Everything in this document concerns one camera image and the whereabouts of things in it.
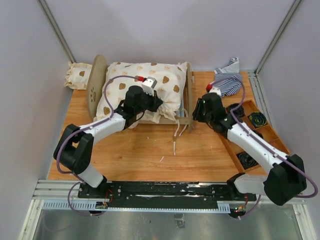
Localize large bear print cushion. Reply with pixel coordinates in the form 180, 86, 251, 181
95, 61, 189, 156

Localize aluminium frame post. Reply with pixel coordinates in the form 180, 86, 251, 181
36, 0, 76, 63
253, 0, 305, 76

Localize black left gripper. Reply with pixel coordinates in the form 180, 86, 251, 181
135, 89, 163, 115

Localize left aluminium frame post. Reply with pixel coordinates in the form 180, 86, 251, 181
36, 0, 76, 63

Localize wooden compartment tray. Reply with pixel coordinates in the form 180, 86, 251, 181
220, 100, 291, 175

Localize dark rolled fabric item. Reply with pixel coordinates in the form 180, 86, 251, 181
236, 151, 258, 170

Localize small bear print pillow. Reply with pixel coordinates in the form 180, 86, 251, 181
64, 61, 92, 90

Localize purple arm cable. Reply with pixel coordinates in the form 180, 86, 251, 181
42, 74, 145, 232
208, 76, 319, 221

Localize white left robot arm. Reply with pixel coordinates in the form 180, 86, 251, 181
53, 85, 163, 198

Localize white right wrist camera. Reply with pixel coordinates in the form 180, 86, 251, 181
209, 87, 222, 97

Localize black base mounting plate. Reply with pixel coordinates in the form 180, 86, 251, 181
77, 181, 257, 206

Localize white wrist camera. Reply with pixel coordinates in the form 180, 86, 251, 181
141, 76, 158, 96
209, 87, 222, 97

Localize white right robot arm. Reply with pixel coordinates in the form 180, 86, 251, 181
192, 92, 307, 206

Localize right aluminium frame post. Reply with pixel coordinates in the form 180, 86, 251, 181
253, 0, 305, 76

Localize wooden striped pet bed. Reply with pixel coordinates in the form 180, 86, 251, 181
86, 55, 194, 132

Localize black orange rolled fabric item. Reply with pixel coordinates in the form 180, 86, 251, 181
253, 130, 264, 139

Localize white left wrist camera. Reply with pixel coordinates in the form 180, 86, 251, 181
141, 76, 158, 96

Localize blue striped cloth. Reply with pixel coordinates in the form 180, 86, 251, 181
214, 57, 243, 98

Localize grey slotted cable duct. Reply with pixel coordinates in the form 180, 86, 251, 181
42, 200, 231, 214

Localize blue yellow rolled fabric item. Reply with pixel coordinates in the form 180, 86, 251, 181
248, 111, 268, 129

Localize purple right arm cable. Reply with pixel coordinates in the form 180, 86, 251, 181
208, 76, 319, 221

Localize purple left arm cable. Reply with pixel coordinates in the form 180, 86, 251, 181
42, 74, 145, 232

